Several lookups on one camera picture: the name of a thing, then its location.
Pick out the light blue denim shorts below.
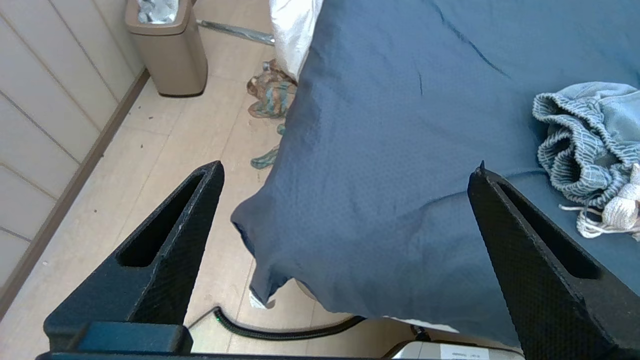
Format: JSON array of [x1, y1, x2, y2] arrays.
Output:
[[532, 81, 640, 242]]

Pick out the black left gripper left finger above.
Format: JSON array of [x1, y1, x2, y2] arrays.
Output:
[[43, 160, 225, 354]]

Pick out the brown trash bin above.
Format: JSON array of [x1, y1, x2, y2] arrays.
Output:
[[124, 0, 209, 98]]

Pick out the white garment with dark trim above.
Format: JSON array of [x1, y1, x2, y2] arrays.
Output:
[[269, 0, 325, 82]]

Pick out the patterned cloth on floor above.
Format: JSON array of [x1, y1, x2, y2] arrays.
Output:
[[246, 59, 299, 170]]

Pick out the white plastic bin bag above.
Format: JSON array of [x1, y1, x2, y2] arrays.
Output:
[[137, 0, 180, 25]]

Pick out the thin grey metal rod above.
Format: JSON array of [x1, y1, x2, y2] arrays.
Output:
[[196, 19, 276, 46]]

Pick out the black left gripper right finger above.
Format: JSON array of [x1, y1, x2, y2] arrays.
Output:
[[467, 161, 640, 360]]

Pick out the blue bed sheet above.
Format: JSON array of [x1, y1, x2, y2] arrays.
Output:
[[230, 0, 640, 348]]

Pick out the black corrugated floor cable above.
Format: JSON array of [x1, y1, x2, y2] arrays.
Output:
[[214, 307, 368, 342]]

